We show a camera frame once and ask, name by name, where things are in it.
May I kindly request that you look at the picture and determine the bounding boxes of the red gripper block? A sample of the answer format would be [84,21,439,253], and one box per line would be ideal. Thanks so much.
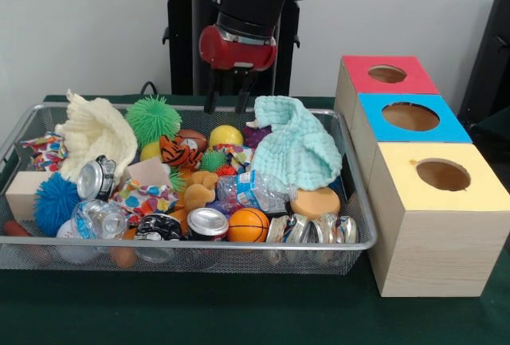
[198,25,278,114]

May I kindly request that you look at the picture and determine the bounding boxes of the small tiger plush toy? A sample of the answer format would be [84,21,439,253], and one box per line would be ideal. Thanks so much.
[159,134,205,171]

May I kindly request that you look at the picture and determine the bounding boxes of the crushed clear bottle blue label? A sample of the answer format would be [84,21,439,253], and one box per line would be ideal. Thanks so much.
[216,169,298,214]

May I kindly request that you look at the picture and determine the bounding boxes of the wooden box with three holes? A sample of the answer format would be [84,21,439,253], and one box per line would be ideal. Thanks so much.
[333,55,510,298]

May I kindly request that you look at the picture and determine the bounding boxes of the green spiky rubber ball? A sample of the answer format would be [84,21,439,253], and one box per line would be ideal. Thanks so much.
[125,96,182,147]

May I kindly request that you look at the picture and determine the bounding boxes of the mint green knitted cloth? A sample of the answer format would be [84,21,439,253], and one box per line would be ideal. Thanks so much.
[245,95,343,193]

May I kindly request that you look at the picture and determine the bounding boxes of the cream knitted cloth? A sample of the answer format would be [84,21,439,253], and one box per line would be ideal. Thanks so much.
[54,88,139,182]

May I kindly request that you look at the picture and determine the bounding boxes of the small orange basketball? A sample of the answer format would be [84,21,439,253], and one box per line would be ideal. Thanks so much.
[227,207,271,243]

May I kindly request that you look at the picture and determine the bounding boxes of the round orange sponge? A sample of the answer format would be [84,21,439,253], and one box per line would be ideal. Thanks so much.
[289,186,342,221]

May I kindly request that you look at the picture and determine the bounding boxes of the crushed flattened drink can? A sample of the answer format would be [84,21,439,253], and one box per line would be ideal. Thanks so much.
[265,212,359,245]

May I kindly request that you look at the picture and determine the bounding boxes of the blue spiky rubber ball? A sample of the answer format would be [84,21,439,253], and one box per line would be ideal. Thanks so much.
[33,172,83,227]

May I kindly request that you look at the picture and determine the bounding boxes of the dark green table cloth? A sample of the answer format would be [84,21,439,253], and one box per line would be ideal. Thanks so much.
[473,108,510,171]
[0,93,510,345]

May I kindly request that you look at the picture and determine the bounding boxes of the plain wooden block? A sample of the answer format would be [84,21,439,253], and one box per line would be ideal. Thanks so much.
[5,171,53,222]

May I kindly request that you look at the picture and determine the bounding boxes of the black floor stand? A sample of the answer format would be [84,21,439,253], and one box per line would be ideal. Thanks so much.
[457,0,510,123]

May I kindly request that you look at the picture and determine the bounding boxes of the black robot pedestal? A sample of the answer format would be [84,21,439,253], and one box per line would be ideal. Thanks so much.
[154,0,320,97]

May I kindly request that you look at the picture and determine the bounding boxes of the shallow wire mesh bin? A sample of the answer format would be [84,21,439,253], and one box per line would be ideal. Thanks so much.
[0,101,379,276]

